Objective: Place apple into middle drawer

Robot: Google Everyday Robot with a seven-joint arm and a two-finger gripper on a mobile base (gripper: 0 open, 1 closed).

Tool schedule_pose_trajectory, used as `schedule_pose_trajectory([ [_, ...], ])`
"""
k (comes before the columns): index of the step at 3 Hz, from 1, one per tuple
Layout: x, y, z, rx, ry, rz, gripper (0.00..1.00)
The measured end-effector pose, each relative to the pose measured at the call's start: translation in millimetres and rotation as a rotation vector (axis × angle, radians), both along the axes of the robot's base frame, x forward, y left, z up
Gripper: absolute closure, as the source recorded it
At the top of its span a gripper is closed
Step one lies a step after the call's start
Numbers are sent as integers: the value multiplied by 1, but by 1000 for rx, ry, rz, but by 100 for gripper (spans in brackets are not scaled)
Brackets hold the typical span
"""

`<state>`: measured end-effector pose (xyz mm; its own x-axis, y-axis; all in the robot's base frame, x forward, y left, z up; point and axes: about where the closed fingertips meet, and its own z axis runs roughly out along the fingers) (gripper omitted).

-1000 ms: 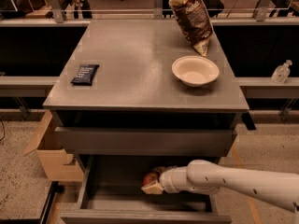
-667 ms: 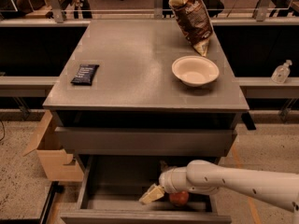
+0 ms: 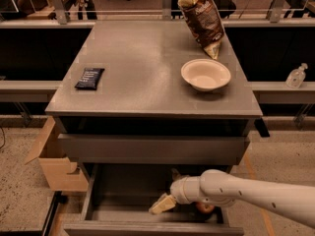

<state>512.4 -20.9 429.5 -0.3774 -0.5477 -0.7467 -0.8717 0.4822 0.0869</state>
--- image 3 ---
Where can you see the dark blue snack bar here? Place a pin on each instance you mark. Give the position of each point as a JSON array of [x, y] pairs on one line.
[[89, 78]]

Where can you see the closed top drawer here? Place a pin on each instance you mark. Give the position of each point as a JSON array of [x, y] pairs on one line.
[[154, 149]]

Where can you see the cardboard box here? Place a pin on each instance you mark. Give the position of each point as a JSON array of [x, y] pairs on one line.
[[61, 174]]

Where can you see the brown chip bag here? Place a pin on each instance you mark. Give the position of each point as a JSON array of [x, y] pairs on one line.
[[203, 19]]

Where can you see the grey drawer cabinet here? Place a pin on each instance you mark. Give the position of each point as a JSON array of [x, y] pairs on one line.
[[141, 91]]

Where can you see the metal railing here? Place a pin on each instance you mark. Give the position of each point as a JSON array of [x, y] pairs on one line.
[[234, 12]]

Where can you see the red apple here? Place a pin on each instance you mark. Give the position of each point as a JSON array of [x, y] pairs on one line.
[[205, 208]]

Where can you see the white bowl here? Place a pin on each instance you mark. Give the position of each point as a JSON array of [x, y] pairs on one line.
[[205, 74]]

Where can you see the clear sanitizer pump bottle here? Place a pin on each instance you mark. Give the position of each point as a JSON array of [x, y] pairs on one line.
[[296, 76]]

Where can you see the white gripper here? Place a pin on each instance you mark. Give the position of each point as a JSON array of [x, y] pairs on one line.
[[178, 190]]

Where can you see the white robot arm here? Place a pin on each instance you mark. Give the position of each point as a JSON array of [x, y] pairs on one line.
[[220, 189]]

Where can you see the open middle drawer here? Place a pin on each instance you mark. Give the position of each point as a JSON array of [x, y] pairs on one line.
[[118, 200]]

